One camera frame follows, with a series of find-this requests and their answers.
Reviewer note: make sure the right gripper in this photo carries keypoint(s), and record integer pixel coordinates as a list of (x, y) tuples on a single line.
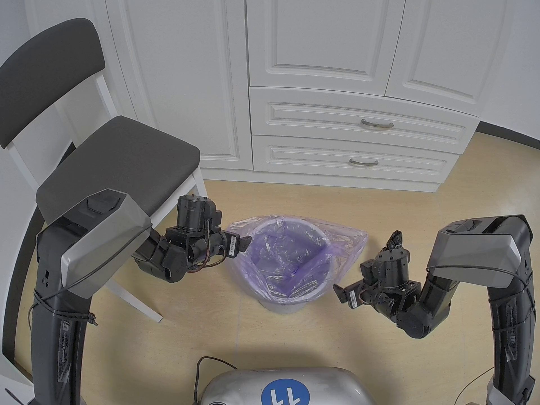
[(365, 297)]

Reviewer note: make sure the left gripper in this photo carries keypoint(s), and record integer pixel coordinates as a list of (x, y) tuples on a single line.
[(223, 245)]

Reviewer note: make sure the purple plastic bag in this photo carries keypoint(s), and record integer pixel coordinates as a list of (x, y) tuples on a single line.
[(346, 243)]

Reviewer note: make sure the black plastic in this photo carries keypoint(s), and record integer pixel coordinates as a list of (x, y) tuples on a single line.
[(395, 238)]

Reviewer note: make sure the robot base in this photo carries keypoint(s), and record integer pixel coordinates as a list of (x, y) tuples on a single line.
[(287, 384)]

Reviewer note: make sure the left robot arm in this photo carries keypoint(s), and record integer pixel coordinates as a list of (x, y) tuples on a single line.
[(105, 234)]

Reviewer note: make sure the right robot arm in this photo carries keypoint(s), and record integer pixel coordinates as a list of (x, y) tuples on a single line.
[(476, 247)]

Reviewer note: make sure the white trash bin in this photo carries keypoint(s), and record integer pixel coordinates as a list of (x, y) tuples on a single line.
[(291, 308)]

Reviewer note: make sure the white chair with grey pads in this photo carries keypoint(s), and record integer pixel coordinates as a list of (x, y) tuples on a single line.
[(118, 171)]

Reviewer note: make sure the white wardrobe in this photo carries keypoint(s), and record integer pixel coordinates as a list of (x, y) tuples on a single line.
[(320, 36)]

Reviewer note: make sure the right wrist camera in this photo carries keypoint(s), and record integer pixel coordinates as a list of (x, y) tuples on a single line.
[(368, 270)]

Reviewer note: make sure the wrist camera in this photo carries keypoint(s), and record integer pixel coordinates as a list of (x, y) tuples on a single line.
[(368, 270), (215, 218)]

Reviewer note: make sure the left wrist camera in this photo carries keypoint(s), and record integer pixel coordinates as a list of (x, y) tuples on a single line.
[(215, 218)]

